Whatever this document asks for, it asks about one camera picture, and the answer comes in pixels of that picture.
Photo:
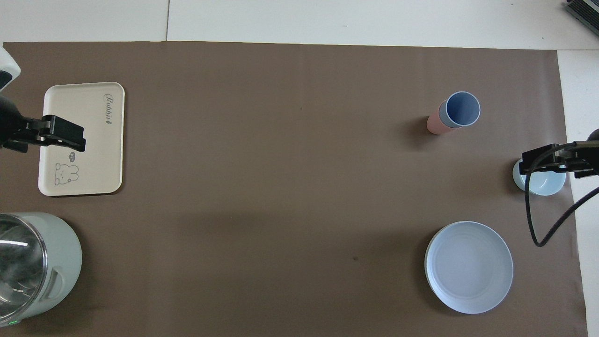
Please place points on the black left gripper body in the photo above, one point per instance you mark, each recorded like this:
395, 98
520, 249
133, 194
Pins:
10, 121

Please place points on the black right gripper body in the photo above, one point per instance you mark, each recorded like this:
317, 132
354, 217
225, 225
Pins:
594, 145

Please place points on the blue plastic cup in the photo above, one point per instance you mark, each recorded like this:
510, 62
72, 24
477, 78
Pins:
463, 110

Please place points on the pink plastic cup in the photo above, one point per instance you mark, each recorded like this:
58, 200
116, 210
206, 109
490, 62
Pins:
435, 124

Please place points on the cream tray with rabbit print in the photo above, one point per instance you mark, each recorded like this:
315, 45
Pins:
93, 154

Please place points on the light blue bowl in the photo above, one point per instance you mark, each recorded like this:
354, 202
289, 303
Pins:
543, 183

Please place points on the pale green electric pot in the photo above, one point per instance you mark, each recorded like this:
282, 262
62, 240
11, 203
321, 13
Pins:
42, 267

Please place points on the light blue plate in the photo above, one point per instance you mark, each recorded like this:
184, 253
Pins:
469, 267

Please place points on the dark grey ribbed device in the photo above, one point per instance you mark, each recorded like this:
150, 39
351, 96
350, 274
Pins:
585, 10

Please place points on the brown paper table mat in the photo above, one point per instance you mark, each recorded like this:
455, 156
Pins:
281, 187

